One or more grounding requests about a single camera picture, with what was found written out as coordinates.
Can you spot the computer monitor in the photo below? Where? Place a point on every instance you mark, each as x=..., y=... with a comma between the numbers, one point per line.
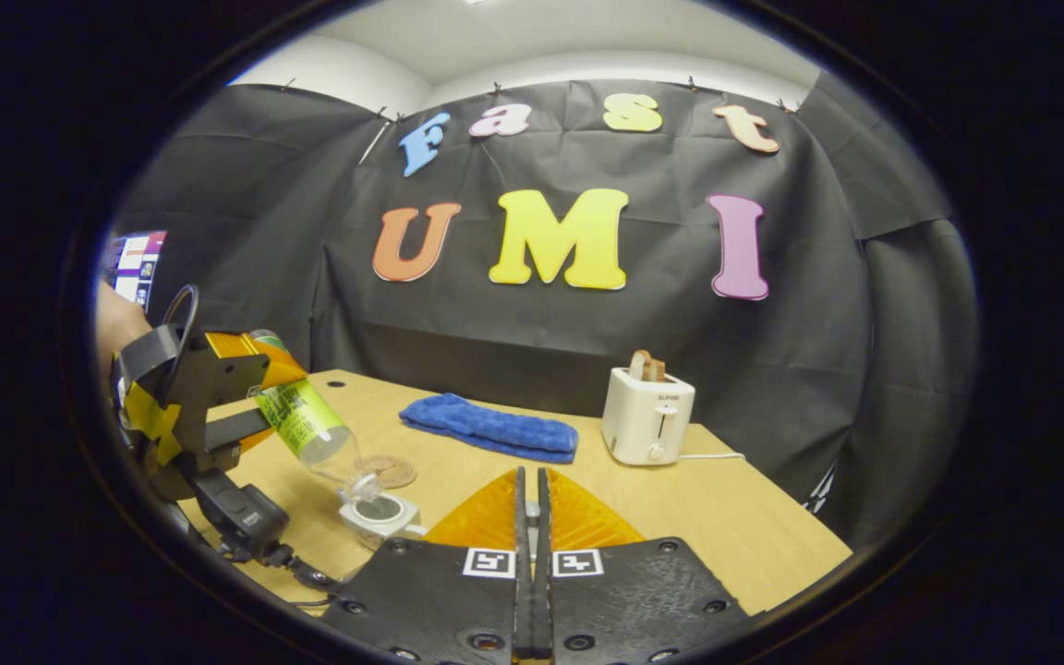
x=139, y=263

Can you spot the toast slice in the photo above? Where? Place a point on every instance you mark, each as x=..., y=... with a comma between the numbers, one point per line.
x=647, y=367

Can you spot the white toaster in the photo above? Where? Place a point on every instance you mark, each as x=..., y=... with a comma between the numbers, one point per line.
x=645, y=420

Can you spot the black backdrop cloth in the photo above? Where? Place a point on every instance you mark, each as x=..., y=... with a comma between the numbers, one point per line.
x=587, y=342

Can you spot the round wooden coaster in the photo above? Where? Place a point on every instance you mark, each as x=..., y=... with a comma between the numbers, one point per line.
x=399, y=473

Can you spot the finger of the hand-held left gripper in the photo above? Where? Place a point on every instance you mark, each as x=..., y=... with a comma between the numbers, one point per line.
x=232, y=428
x=218, y=369

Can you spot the green label water bottle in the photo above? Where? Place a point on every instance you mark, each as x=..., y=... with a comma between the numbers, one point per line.
x=310, y=425

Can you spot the blue towel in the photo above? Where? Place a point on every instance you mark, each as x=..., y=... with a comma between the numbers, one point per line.
x=495, y=429

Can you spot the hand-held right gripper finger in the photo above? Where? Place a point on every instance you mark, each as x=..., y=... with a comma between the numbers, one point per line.
x=543, y=517
x=523, y=517

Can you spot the white teacup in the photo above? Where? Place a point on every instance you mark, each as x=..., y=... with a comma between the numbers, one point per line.
x=395, y=528

